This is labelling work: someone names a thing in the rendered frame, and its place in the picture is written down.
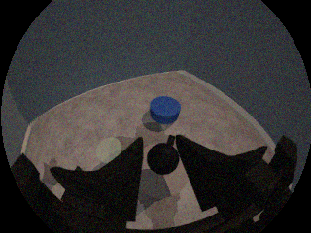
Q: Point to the french press with black knob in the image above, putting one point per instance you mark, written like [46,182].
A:
[163,174]

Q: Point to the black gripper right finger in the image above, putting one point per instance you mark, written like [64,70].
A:
[212,173]

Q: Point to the blue cylinder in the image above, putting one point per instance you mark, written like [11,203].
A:
[164,109]

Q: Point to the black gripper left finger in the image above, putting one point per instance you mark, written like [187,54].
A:
[116,184]

